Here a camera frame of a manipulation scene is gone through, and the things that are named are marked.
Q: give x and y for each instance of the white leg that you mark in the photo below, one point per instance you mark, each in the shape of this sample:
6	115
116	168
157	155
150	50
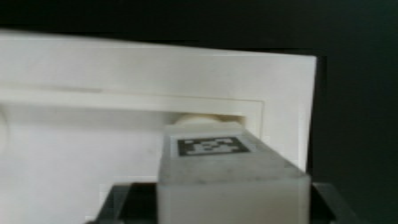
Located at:
228	182

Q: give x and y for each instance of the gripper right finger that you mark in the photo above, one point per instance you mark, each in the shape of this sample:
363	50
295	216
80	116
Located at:
331	210

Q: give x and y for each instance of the white square tabletop tray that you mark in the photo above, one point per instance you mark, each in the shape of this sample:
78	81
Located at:
93	94

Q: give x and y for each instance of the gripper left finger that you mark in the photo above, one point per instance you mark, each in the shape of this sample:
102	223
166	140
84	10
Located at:
130	205

